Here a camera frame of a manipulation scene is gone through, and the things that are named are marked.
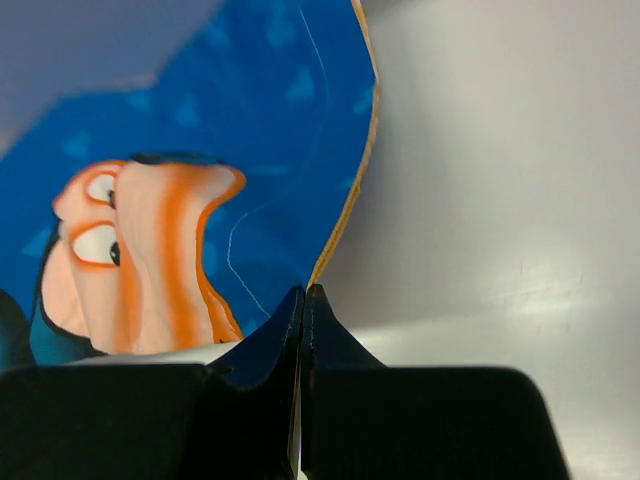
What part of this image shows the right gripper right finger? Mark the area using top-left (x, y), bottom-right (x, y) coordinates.
top-left (301, 285), bottom-right (569, 479)

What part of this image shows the blue Mickey placemat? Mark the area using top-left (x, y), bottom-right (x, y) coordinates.
top-left (1, 1), bottom-right (379, 369)

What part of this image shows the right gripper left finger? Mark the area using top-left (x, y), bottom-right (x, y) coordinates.
top-left (1, 287), bottom-right (305, 479)

